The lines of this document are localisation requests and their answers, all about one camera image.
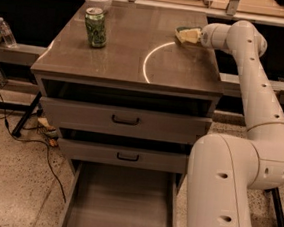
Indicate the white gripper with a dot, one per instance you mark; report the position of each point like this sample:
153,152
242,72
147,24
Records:
208,35

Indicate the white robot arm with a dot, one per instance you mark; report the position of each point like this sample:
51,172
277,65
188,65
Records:
222,168

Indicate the grey drawer cabinet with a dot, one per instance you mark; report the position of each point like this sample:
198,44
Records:
142,66

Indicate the top grey drawer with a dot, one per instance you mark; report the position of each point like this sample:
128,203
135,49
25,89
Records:
135,123

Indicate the grey drawer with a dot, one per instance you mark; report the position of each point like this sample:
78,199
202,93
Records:
123,156
105,195
135,123

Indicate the middle grey drawer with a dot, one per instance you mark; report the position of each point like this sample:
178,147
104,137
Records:
123,156

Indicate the bottom grey drawer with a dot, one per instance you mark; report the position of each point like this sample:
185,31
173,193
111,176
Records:
105,195

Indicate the green soda can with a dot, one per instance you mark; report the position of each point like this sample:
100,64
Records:
94,22

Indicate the small items on floor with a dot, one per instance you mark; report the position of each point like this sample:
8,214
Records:
49,131

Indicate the clear water bottle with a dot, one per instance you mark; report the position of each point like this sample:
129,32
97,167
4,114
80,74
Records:
7,34

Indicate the black table leg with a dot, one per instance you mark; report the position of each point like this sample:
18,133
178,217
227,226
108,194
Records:
29,110

